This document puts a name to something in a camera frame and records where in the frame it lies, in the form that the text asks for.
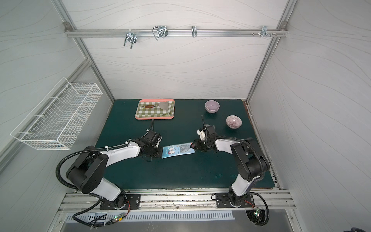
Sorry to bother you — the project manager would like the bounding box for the aluminium top crossbar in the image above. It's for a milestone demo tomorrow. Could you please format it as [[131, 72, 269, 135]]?
[[65, 28, 288, 38]]

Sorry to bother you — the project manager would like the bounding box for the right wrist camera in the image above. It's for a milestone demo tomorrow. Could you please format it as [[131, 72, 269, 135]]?
[[197, 129, 206, 142]]

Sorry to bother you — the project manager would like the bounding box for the striped purple bowl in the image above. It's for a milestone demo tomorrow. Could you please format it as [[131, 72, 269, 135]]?
[[226, 115, 242, 129]]

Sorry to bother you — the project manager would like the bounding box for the plain lilac bowl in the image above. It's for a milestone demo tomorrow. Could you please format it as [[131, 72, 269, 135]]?
[[205, 100, 220, 114]]

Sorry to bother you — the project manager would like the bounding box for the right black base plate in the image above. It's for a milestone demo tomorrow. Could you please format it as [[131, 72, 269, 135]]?
[[211, 191, 255, 208]]

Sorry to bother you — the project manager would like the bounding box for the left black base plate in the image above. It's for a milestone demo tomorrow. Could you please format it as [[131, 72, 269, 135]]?
[[100, 194, 141, 210]]

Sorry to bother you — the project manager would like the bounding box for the blue ruler set package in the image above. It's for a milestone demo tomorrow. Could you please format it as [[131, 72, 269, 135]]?
[[162, 143, 195, 159]]

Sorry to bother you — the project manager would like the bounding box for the metal U-bolt clamp left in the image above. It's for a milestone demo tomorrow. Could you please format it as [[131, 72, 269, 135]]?
[[124, 31, 137, 49]]

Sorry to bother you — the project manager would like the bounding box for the left black corrugated cable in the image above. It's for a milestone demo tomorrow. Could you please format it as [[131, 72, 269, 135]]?
[[55, 143, 128, 190]]

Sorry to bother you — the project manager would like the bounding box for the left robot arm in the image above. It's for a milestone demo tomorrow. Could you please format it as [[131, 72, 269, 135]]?
[[66, 130, 162, 209]]

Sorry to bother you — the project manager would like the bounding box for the black corrugated cable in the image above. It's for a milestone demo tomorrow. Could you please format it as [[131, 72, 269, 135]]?
[[55, 143, 128, 190], [217, 136, 266, 180]]

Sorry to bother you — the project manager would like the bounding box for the right black corrugated cable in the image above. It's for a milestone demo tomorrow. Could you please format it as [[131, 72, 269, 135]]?
[[217, 136, 266, 180]]

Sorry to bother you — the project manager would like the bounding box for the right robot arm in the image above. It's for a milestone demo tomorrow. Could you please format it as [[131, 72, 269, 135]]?
[[190, 125, 270, 207]]

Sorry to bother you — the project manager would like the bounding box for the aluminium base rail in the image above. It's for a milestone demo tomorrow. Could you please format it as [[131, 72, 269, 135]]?
[[57, 188, 296, 213]]

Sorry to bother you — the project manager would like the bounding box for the white wire wall basket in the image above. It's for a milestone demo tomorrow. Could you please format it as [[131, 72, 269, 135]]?
[[10, 77, 102, 151]]

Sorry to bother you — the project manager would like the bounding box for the small metal bracket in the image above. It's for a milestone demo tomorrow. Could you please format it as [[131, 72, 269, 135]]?
[[191, 26, 197, 38]]

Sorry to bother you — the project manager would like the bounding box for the metal U-bolt clamp middle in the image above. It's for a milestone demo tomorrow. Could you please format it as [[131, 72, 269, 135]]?
[[151, 26, 169, 41]]

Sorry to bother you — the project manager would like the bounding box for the wooden handled metal spatula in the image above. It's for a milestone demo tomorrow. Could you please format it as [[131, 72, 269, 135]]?
[[140, 101, 169, 111]]

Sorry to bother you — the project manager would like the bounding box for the white slotted vent strip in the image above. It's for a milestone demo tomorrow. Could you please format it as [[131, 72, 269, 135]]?
[[77, 210, 235, 222]]

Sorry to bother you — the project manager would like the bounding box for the green checked cloth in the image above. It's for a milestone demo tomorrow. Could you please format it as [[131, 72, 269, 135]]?
[[135, 101, 175, 119]]

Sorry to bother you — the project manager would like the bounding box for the metal u-bolt clamp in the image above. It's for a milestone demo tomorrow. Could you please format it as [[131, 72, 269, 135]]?
[[124, 31, 137, 49], [151, 26, 169, 41]]

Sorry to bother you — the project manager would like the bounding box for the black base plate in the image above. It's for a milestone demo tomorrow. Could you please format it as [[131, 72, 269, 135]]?
[[211, 191, 255, 208], [100, 194, 141, 210]]

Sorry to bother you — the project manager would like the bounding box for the pink plastic tray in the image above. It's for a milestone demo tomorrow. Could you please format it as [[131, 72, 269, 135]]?
[[135, 99, 175, 120]]

